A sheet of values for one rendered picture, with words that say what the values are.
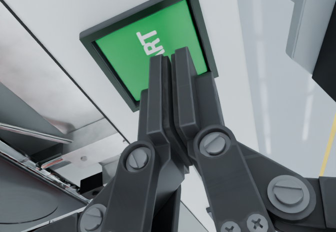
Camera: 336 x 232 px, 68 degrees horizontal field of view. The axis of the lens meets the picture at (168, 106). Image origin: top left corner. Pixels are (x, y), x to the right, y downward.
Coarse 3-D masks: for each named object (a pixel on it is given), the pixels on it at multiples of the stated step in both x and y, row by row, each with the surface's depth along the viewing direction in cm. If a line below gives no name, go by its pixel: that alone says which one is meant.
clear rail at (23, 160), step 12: (0, 144) 24; (12, 144) 25; (12, 156) 25; (24, 156) 26; (24, 168) 26; (36, 168) 27; (48, 168) 29; (48, 180) 29; (60, 180) 30; (72, 192) 32
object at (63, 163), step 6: (60, 144) 37; (42, 150) 37; (48, 150) 37; (54, 150) 36; (60, 150) 36; (36, 156) 37; (42, 156) 36; (48, 156) 36; (60, 162) 36; (66, 162) 36; (54, 168) 36
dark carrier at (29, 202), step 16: (0, 160) 25; (0, 176) 27; (16, 176) 28; (32, 176) 28; (0, 192) 29; (16, 192) 30; (32, 192) 31; (48, 192) 31; (64, 192) 32; (0, 208) 32; (16, 208) 32; (32, 208) 33; (48, 208) 34; (64, 208) 35; (80, 208) 36; (0, 224) 34; (16, 224) 35; (32, 224) 36
